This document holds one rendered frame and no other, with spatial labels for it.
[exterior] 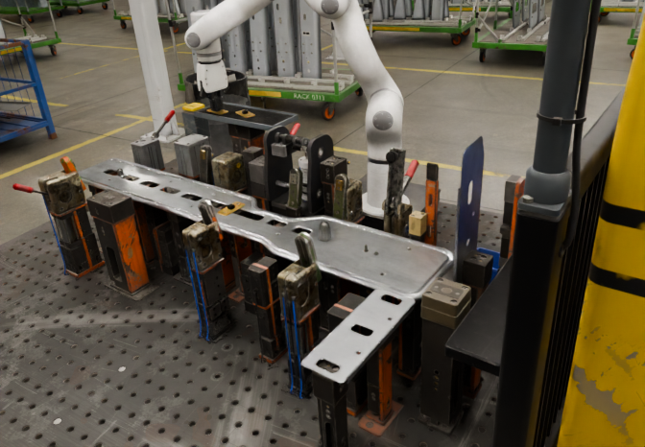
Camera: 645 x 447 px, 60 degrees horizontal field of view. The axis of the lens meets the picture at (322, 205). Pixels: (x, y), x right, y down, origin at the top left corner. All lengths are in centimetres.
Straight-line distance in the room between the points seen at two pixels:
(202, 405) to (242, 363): 16
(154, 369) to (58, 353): 31
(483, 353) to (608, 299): 53
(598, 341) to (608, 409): 8
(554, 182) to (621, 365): 26
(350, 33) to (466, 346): 111
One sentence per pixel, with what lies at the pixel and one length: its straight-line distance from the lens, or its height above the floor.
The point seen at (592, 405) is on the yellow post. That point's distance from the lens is 67.
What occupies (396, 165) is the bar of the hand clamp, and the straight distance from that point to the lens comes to 145.
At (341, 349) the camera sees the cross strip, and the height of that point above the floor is 100.
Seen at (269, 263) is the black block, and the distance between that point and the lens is 141.
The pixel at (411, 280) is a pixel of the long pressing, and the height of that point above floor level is 100.
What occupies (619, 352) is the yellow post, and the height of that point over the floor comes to 136.
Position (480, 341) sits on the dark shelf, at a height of 103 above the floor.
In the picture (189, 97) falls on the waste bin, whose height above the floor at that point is 61.
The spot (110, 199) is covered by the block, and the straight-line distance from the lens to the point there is 181.
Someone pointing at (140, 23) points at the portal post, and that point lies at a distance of 534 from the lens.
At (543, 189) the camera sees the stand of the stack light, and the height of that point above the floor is 157.
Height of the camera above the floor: 174
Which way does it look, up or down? 27 degrees down
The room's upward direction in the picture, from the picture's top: 4 degrees counter-clockwise
